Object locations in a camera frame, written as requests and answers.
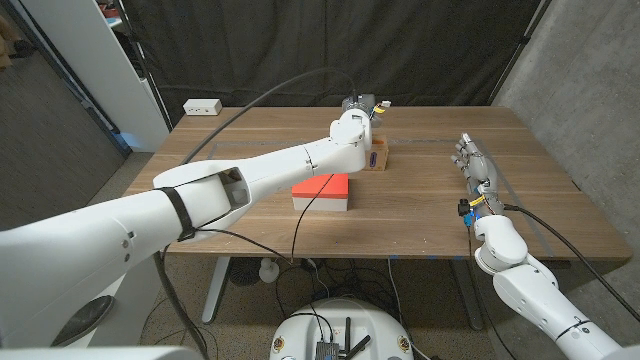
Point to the red box with white base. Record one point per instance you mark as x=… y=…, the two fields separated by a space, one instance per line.
x=325 y=197

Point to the black radio with antennas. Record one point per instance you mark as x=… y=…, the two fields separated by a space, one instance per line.
x=327 y=350

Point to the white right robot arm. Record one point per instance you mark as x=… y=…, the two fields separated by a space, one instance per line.
x=540 y=295

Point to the white power outlet box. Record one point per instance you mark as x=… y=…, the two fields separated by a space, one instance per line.
x=202 y=106

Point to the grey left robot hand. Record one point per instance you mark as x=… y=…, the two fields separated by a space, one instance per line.
x=362 y=103

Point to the white cabinet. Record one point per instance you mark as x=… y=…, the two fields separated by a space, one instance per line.
x=100 y=65

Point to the white table leg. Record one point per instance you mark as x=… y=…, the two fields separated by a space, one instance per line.
x=216 y=290

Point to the grey table leg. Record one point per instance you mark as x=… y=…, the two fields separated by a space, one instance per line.
x=467 y=295

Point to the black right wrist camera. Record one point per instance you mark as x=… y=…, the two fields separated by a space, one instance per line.
x=464 y=207

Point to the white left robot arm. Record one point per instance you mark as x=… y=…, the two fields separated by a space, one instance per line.
x=150 y=230

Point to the small white fan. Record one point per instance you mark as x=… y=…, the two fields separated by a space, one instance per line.
x=269 y=271

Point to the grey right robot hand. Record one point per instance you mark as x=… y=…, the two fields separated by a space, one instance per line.
x=477 y=167

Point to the black backdrop stand pole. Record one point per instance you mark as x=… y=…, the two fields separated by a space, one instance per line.
x=520 y=50
x=145 y=65

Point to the black backdrop curtain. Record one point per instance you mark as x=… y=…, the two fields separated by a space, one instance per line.
x=425 y=50

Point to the wooden box with slots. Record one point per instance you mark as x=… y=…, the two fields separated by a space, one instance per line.
x=380 y=156

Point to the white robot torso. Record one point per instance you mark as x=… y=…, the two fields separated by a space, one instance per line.
x=300 y=330

